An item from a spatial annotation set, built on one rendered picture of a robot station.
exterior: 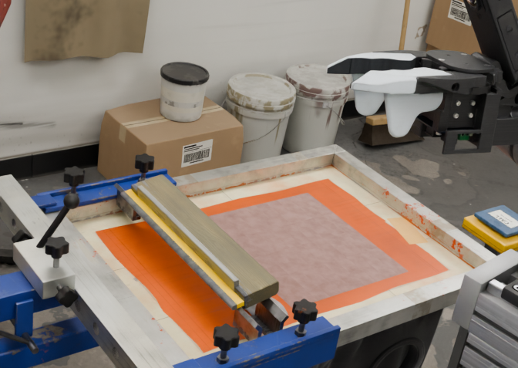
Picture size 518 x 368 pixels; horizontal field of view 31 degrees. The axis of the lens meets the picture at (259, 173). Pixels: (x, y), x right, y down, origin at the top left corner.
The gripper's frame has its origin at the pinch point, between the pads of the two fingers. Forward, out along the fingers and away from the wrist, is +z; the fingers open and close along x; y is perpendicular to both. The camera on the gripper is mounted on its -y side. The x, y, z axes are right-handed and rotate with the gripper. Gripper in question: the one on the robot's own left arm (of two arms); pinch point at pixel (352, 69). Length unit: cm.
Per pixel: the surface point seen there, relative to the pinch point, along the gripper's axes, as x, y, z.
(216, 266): 64, 53, -13
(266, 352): 47, 61, -16
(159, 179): 95, 49, -10
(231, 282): 60, 54, -14
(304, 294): 69, 63, -32
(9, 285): 67, 55, 22
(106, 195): 101, 54, -1
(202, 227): 77, 52, -14
